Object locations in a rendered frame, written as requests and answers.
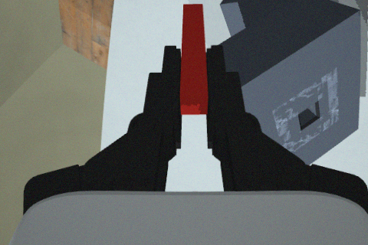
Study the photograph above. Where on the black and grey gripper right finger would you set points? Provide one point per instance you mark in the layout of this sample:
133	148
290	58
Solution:
257	162

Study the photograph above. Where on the dark red peg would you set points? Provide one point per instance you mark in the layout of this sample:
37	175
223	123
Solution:
193	80

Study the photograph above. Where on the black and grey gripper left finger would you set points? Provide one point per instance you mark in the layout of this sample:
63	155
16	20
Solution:
138	160

